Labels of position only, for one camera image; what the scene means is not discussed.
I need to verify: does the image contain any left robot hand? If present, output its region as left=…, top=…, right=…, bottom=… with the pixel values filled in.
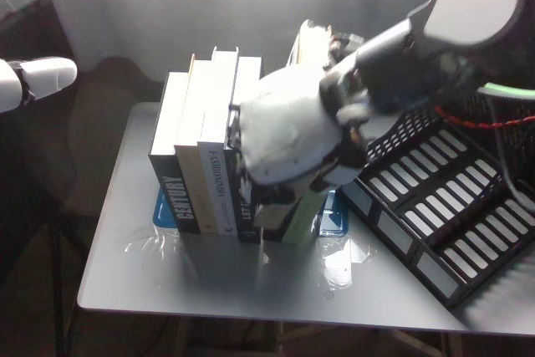
left=0, top=0, right=79, bottom=114

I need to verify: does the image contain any black Century book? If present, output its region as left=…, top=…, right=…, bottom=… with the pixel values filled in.
left=149, top=70, right=201, bottom=236

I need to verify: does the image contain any white backdrop curtain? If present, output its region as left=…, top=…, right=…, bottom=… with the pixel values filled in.
left=53, top=0, right=461, bottom=103

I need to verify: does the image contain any white Fashionaria book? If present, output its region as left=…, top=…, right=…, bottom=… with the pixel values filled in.
left=196, top=45, right=240, bottom=237

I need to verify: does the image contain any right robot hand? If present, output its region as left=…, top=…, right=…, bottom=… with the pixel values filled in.
left=224, top=64, right=372, bottom=208

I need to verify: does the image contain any black three-slot file rack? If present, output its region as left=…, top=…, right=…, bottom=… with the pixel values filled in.
left=340, top=89, right=535, bottom=311

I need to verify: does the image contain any black book white label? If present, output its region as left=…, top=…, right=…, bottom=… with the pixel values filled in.
left=261, top=206, right=294, bottom=243

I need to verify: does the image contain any brown kraft cover book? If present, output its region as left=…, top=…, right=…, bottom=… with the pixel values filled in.
left=252, top=18, right=335, bottom=232

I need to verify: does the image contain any cream spine book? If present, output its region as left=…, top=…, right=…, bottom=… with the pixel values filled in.
left=173, top=54, right=215, bottom=236

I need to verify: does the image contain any blue bookend with clear divider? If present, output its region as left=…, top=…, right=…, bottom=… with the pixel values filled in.
left=152, top=187, right=351, bottom=237

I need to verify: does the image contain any black Let It Be book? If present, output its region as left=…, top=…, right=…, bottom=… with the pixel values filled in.
left=223, top=55, right=263, bottom=244

